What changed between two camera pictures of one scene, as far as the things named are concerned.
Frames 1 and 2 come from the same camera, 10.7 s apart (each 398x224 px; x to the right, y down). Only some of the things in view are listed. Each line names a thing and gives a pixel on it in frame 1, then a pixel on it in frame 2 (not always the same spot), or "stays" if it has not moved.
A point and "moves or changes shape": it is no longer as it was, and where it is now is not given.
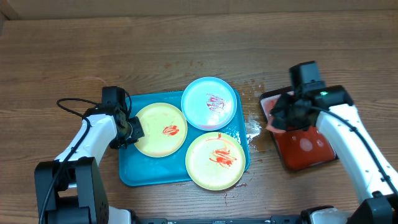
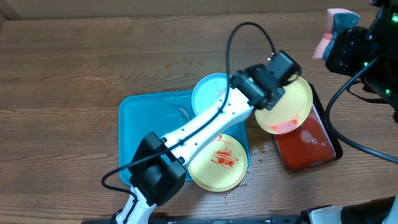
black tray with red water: (300, 149) stays
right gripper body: (286, 112) → (349, 52)
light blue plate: (209, 103) moves or changes shape
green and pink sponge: (273, 106) → (337, 20)
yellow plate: (165, 129) moves or changes shape
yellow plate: (215, 160) stays
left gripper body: (130, 135) → (277, 96)
